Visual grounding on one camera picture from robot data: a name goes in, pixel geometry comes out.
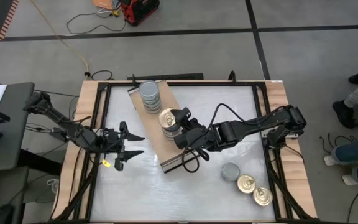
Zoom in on yellow hanging power cord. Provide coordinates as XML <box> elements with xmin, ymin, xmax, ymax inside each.
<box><xmin>29</xmin><ymin>0</ymin><xmax>90</xmax><ymax>75</ymax></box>

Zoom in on clear glass jar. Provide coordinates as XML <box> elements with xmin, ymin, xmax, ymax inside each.
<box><xmin>140</xmin><ymin>98</ymin><xmax>163</xmax><ymax>114</ymax></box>

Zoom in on black computer mouse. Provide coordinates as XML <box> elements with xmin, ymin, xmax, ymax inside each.
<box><xmin>0</xmin><ymin>203</ymin><xmax>16</xmax><ymax>224</ymax></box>

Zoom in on black table frame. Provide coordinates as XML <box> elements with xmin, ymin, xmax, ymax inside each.
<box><xmin>50</xmin><ymin>70</ymin><xmax>318</xmax><ymax>224</ymax></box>

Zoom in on orange box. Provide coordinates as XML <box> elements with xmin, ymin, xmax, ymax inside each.
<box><xmin>92</xmin><ymin>0</ymin><xmax>117</xmax><ymax>10</ymax></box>

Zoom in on seated person's legs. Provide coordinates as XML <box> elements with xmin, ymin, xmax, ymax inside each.
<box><xmin>323</xmin><ymin>133</ymin><xmax>358</xmax><ymax>187</ymax></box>

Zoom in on red and black equipment case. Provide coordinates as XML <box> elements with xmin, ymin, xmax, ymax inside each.
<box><xmin>119</xmin><ymin>0</ymin><xmax>160</xmax><ymax>26</ymax></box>

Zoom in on wooden shelf with black frame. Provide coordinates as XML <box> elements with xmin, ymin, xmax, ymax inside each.
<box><xmin>128</xmin><ymin>80</ymin><xmax>204</xmax><ymax>174</ymax></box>

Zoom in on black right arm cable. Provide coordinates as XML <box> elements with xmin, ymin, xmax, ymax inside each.
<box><xmin>181</xmin><ymin>102</ymin><xmax>262</xmax><ymax>174</ymax></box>

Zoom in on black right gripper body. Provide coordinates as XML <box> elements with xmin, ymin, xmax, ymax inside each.
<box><xmin>186</xmin><ymin>121</ymin><xmax>219</xmax><ymax>152</ymax></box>

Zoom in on grey side table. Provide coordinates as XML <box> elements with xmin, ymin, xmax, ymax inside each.
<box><xmin>0</xmin><ymin>82</ymin><xmax>36</xmax><ymax>175</ymax></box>

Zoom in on blue label can gold lid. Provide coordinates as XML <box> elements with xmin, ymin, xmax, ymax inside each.
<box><xmin>252</xmin><ymin>185</ymin><xmax>273</xmax><ymax>207</ymax></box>
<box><xmin>236</xmin><ymin>174</ymin><xmax>257</xmax><ymax>194</ymax></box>
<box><xmin>158</xmin><ymin>107</ymin><xmax>180</xmax><ymax>132</ymax></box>
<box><xmin>160</xmin><ymin>123</ymin><xmax>181</xmax><ymax>136</ymax></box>
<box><xmin>162</xmin><ymin>127</ymin><xmax>182</xmax><ymax>140</ymax></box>

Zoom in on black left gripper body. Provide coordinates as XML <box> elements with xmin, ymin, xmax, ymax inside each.
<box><xmin>94</xmin><ymin>129</ymin><xmax>127</xmax><ymax>156</ymax></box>

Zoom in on black coiled cable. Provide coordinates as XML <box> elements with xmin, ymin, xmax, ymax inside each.
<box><xmin>91</xmin><ymin>70</ymin><xmax>114</xmax><ymax>81</ymax></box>

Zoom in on black flat bar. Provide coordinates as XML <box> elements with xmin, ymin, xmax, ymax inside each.
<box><xmin>127</xmin><ymin>73</ymin><xmax>204</xmax><ymax>81</ymax></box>

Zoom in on silver-topped tin can stack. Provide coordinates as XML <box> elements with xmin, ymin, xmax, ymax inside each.
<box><xmin>138</xmin><ymin>80</ymin><xmax>161</xmax><ymax>105</ymax></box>

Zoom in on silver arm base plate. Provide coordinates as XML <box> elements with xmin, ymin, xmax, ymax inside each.
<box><xmin>261</xmin><ymin>126</ymin><xmax>300</xmax><ymax>140</ymax></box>

